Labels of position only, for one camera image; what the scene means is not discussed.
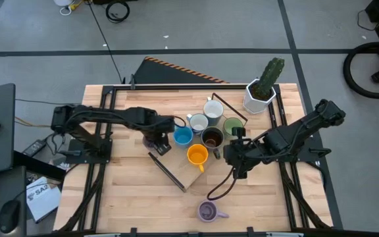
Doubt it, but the white box with label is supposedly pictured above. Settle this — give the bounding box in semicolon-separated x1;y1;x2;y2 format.
26;176;62;224

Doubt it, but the black metal table frame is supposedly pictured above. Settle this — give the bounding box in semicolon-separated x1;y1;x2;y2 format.
59;84;332;234

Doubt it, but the coiled black cable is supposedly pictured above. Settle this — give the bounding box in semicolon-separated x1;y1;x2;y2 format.
105;1;131;24

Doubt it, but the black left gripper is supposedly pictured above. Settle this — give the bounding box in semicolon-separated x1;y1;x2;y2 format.
143;113;176;157

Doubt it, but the green mug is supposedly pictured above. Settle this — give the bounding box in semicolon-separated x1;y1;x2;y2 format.
222;117;245;137

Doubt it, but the black computer mouse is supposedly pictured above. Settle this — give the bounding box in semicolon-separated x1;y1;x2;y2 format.
0;199;22;234

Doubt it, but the smooth lilac mug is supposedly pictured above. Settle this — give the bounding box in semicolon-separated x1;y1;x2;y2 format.
142;136;157;151

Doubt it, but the white patterned mug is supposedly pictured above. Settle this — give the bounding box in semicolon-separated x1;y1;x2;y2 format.
186;113;210;135

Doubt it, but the white round floor object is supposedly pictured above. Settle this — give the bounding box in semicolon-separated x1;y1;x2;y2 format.
53;0;76;16

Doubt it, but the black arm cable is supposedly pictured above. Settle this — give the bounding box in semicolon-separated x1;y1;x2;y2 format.
172;115;188;129
207;166;238;201

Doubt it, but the orange mug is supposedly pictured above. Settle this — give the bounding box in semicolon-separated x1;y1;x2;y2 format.
186;144;210;174

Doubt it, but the long black floor cable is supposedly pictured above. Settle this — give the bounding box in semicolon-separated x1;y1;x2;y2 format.
86;0;125;84

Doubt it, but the black power adapter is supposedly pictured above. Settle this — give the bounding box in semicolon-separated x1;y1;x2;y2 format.
22;139;47;157

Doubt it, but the dark brown mug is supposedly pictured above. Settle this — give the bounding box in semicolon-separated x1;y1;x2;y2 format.
201;126;225;161

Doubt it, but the ribbed purple mug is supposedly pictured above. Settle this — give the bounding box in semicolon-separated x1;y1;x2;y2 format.
197;199;230;223

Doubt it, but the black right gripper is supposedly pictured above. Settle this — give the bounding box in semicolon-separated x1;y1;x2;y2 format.
223;127;266;180

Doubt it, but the black board with orange stripes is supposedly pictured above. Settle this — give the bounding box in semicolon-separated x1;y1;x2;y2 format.
133;56;230;85

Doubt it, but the white hexagonal plant pot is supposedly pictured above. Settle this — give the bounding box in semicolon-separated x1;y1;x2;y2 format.
242;78;278;115

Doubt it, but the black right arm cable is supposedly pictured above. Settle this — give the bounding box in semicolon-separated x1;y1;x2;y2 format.
207;166;238;201

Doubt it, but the blue mug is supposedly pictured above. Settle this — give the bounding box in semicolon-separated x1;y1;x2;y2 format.
172;126;194;147

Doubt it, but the tall grey mug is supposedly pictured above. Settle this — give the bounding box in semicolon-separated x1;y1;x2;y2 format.
203;97;225;127

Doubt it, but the black vacuum hose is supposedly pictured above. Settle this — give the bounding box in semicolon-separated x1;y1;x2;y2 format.
342;41;379;99

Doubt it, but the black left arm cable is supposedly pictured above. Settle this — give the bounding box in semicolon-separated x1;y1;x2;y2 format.
172;115;188;129

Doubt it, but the green cactus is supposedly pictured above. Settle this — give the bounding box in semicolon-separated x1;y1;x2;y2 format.
257;57;286;99

